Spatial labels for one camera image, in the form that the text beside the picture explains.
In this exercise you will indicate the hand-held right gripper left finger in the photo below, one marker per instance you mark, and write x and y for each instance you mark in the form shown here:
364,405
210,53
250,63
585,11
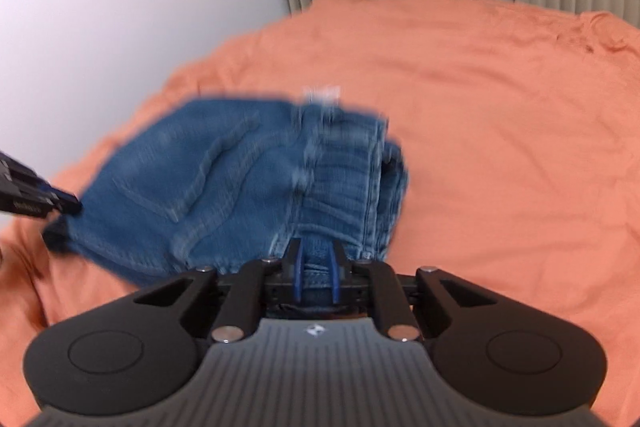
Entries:
298,279

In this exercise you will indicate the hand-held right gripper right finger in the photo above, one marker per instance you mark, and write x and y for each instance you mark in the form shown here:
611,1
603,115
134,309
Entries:
334,279

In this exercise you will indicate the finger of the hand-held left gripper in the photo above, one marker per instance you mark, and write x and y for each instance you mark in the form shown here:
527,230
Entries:
30,202

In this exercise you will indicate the blue denim pants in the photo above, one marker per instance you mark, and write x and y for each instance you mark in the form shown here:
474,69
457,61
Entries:
225,187

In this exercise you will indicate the orange bed sheet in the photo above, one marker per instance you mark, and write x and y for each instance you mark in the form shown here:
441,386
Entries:
500,132

